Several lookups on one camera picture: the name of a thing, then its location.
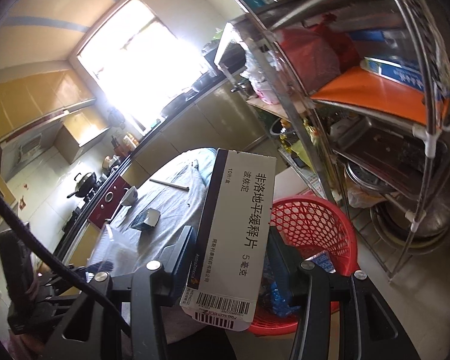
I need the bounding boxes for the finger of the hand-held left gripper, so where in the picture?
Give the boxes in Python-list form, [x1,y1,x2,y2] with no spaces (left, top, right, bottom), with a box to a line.
[35,260,113,306]

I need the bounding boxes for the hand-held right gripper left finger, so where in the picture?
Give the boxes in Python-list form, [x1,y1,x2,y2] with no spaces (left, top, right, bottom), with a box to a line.
[45,226,196,360]

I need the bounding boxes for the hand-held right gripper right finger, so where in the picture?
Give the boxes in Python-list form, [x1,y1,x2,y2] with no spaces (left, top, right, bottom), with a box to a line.
[267,228,422,360]

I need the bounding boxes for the red plastic basket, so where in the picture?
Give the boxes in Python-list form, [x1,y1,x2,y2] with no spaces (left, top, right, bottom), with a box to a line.
[247,195,361,336]

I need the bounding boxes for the white medicine box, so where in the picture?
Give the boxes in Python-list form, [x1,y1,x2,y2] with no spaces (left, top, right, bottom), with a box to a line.
[180,148,277,332]

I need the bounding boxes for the person's left forearm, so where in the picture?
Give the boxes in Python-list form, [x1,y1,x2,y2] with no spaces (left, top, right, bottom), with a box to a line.
[5,326,49,360]

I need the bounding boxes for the blue foil wrapper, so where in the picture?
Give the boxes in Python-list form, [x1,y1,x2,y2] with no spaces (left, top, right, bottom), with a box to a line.
[262,281,301,317]

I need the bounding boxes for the blue crumpled packet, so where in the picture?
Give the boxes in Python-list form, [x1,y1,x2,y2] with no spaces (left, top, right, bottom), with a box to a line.
[309,253,336,272]

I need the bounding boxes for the small blue open carton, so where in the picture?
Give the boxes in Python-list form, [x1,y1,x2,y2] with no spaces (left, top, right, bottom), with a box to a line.
[130,210,161,230]

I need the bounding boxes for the grey tablecloth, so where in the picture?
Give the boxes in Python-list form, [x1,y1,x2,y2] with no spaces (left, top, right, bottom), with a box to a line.
[86,148,218,346]

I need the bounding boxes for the thin metal rod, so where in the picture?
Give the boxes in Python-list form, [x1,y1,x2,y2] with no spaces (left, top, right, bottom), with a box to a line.
[149,178,190,191]

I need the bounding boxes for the white ceramic bowl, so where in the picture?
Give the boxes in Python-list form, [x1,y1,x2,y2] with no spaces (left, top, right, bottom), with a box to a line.
[121,186,139,208]

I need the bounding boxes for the cardboard box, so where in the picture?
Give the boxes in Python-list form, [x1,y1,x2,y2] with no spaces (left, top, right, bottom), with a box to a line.
[272,167,319,201]

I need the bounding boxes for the red gas stove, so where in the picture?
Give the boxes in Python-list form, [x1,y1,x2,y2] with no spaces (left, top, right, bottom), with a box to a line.
[87,178,130,229]

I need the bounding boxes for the black wok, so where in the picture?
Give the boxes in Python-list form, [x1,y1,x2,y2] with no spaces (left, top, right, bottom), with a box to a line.
[67,172,97,199]

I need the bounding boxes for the yellow plastic bag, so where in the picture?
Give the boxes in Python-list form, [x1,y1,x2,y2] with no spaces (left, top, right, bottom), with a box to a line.
[289,135,316,169]

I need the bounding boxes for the white range hood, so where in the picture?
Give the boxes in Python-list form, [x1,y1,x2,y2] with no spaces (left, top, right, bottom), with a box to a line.
[0,135,42,169]

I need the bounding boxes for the stacked steel plates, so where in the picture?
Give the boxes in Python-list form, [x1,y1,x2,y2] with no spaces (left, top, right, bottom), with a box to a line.
[343,161,398,196]

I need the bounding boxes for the cooking oil bottle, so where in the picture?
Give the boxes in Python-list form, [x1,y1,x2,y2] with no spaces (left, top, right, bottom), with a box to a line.
[279,120,297,154]

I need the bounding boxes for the beige kitchen counter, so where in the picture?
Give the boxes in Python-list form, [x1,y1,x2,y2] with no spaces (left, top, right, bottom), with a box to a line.
[131,82,271,181]

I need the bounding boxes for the steel tray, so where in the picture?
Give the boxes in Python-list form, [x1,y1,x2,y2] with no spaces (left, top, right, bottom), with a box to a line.
[332,118,449,199]

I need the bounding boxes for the large steel pot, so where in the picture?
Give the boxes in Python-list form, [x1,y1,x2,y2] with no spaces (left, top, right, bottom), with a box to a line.
[369,191,450,250]

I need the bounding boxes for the wooden shelf board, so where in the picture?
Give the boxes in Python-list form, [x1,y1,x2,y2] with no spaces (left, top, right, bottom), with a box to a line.
[247,97,289,115]

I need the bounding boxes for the steel shelf rack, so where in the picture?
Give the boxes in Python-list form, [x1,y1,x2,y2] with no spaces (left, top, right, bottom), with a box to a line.
[244,37,323,196]

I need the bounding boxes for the white plastic bag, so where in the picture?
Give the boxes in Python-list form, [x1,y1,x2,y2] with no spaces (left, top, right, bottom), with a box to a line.
[244,50,286,106]

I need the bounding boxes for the orange cutting board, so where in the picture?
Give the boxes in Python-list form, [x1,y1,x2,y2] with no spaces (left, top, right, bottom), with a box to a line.
[310,65,450,126]

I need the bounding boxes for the window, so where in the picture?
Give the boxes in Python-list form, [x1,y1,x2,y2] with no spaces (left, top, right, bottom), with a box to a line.
[77,0,226,128]

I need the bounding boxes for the microwave oven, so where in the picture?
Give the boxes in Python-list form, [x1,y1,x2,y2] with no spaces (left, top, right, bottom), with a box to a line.
[214,22,248,72]

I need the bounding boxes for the red plastic bag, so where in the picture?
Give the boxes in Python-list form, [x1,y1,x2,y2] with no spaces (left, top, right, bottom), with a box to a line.
[275,15,361,91]

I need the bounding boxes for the long blue box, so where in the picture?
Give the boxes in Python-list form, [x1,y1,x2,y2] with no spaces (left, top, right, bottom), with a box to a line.
[360,56,450,100]

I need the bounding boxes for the black braided cable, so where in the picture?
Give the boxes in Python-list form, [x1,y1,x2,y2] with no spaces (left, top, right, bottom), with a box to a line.
[0,178,133,338]

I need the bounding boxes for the yellow wall cabinet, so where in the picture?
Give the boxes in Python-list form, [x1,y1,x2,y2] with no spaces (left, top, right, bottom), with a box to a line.
[0,60,98,147]

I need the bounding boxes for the chrome wire rack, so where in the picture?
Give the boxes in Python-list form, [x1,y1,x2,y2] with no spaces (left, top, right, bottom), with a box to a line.
[210,0,450,282]

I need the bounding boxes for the blue handled tool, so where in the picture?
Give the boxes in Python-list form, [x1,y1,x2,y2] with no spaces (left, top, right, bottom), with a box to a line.
[350,30,402,42]

